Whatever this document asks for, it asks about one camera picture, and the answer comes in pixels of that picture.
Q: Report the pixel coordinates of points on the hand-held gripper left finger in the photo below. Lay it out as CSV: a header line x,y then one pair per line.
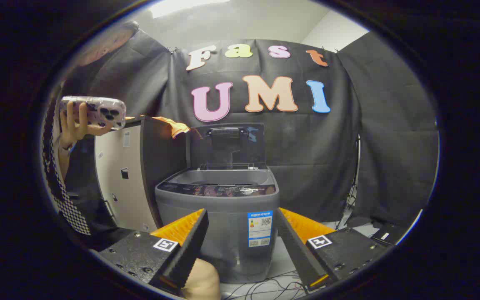
x,y
190,246

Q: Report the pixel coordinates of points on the grey washing machine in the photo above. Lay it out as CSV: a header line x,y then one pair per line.
x,y
223,233

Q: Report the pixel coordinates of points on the black backdrop cloth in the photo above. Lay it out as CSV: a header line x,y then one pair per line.
x,y
306,166

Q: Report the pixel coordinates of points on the orange polo shirt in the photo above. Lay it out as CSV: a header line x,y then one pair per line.
x,y
177,125

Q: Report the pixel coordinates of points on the patterned smartphone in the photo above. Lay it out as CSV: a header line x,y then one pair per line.
x,y
98,110

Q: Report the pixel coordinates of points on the dark grey cabinet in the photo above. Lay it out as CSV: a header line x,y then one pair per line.
x,y
119,187

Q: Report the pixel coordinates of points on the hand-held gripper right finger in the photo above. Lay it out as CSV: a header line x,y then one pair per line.
x,y
296,250

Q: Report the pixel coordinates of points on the black floor device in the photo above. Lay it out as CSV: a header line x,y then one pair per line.
x,y
386,234

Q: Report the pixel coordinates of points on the person's knee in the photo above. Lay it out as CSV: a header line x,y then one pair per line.
x,y
202,281

